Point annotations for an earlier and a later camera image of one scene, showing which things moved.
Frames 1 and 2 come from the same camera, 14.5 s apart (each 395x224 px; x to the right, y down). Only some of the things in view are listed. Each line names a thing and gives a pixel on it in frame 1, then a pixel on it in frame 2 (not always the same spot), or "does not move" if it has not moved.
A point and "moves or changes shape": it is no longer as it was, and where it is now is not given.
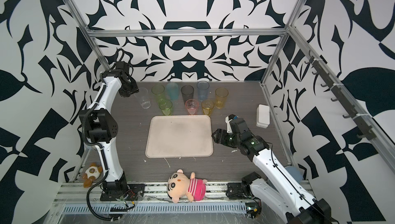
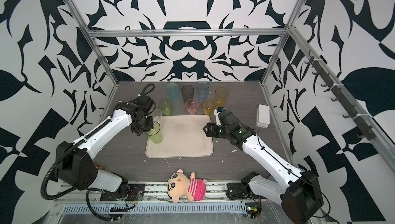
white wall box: (263, 116) does not move
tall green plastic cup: (158, 89) -> (155, 134)
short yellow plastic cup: (207, 105) does not move
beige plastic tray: (179, 136) does not move
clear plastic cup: (143, 98) moves or changes shape
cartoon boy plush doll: (180, 186) does not move
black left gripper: (136, 89) -> (137, 129)
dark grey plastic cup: (187, 91) does not move
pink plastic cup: (192, 105) does not move
